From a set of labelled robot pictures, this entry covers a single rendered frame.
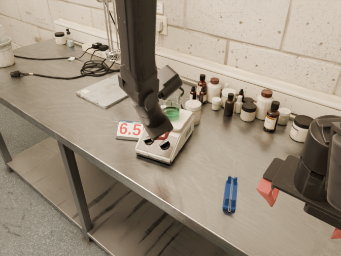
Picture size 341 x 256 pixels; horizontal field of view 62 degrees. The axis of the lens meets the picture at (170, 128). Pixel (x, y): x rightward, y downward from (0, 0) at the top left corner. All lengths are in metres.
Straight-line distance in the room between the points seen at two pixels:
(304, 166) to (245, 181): 0.49
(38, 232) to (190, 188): 1.14
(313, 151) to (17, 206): 1.79
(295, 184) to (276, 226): 0.37
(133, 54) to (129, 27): 0.06
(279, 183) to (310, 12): 0.78
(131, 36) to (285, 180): 0.32
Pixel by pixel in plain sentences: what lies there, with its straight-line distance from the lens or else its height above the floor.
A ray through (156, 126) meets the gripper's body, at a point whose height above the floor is 0.94.
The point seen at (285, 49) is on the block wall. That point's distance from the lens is 1.18.
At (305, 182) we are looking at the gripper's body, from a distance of 0.42.
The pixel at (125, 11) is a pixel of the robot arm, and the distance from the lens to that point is 0.45.
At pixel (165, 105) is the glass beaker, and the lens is 0.90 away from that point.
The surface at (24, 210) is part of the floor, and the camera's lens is 1.94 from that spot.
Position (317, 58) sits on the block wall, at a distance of 1.16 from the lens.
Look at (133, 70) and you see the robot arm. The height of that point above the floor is 1.15.
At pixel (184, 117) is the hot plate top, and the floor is 0.84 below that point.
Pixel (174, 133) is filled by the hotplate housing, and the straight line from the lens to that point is 0.91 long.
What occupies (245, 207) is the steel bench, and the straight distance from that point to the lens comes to 0.81.
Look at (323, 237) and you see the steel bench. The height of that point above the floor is 0.75.
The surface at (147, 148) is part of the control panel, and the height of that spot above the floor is 0.79.
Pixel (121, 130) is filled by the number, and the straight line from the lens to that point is 1.03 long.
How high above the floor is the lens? 1.36
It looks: 35 degrees down
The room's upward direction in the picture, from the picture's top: straight up
